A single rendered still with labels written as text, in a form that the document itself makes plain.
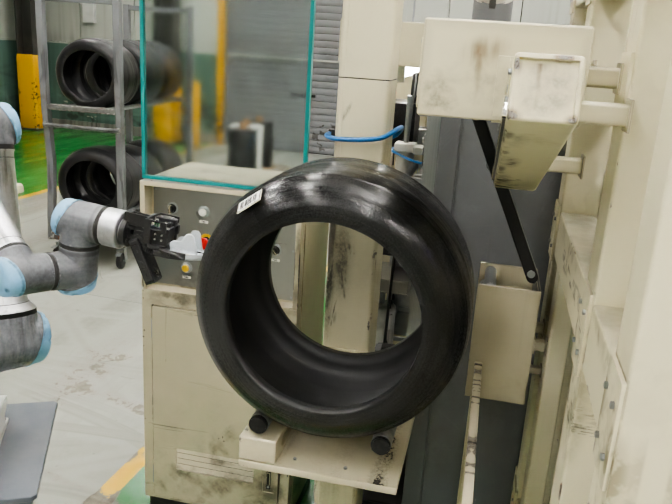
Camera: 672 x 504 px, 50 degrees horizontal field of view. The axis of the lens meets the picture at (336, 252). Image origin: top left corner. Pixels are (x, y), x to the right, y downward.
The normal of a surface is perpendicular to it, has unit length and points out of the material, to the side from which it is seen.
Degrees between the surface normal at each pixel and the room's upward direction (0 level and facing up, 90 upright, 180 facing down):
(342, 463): 0
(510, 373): 90
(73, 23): 90
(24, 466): 0
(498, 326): 90
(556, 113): 72
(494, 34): 90
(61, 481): 0
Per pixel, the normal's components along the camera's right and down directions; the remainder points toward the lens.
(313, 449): 0.06, -0.96
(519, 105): -0.19, -0.04
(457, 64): -0.22, 0.26
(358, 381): -0.20, -0.64
